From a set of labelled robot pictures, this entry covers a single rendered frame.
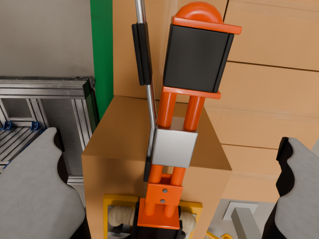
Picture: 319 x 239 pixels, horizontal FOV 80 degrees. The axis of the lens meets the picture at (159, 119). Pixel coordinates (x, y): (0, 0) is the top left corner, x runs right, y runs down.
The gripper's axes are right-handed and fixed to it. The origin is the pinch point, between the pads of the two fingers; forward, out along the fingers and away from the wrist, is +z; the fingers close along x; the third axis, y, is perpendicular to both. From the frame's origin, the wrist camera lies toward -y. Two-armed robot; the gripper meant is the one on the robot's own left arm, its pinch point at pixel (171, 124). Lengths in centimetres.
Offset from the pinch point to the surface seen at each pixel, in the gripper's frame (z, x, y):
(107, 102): 121, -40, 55
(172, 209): 13.1, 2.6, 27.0
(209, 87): 11.7, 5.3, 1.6
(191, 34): 11.7, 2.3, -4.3
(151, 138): 13.8, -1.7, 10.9
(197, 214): 25, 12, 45
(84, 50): 121, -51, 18
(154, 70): 67, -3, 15
